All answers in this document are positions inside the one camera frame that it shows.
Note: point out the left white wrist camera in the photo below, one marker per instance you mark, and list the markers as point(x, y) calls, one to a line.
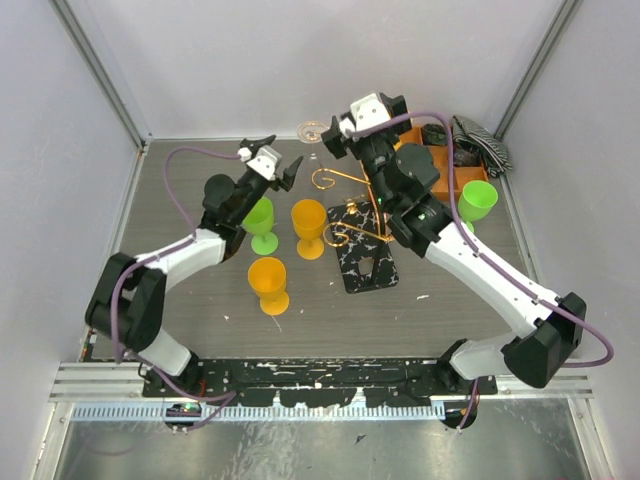
point(264, 162)

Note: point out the slotted cable duct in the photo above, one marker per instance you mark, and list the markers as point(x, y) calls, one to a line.
point(148, 411)

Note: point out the orange goblet middle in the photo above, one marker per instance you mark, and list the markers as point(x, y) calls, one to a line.
point(309, 219)

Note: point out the striped grey cloth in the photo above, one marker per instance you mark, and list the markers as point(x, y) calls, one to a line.
point(472, 137)

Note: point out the orange goblet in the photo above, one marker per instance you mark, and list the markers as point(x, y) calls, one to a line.
point(309, 219)
point(267, 277)

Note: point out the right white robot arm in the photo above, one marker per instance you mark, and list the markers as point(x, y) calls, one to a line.
point(545, 328)

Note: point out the orange divided tray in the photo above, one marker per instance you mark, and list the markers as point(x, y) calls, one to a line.
point(461, 175)

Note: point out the green goblet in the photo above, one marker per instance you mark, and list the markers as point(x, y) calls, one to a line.
point(259, 224)
point(477, 199)

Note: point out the dark cloth compartment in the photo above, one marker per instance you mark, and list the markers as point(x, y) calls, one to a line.
point(466, 156)
point(435, 134)

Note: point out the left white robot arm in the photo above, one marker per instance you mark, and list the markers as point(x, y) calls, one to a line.
point(127, 304)

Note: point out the green goblet left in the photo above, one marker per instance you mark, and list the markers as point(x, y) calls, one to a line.
point(259, 224)

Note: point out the clear champagne flute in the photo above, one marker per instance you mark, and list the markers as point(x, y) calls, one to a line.
point(309, 133)

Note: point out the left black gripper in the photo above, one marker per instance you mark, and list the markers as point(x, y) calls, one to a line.
point(289, 175)

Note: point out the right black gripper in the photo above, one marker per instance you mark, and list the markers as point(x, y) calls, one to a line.
point(337, 143)

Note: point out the green goblet right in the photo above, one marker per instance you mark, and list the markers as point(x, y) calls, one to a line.
point(477, 199)

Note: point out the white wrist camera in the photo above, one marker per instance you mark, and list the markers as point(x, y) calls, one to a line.
point(363, 114)
point(264, 162)

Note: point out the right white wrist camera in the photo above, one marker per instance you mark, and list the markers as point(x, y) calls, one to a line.
point(363, 114)

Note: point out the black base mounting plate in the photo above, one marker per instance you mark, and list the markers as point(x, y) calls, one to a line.
point(324, 382)

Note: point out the gold wine glass rack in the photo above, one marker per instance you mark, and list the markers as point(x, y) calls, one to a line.
point(356, 234)

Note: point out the dark cloth right compartment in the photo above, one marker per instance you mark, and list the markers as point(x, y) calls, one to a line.
point(466, 156)

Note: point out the orange goblet front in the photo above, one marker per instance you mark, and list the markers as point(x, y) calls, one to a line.
point(267, 277)

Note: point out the dark cloth rear compartment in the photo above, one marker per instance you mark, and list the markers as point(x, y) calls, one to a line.
point(435, 134)

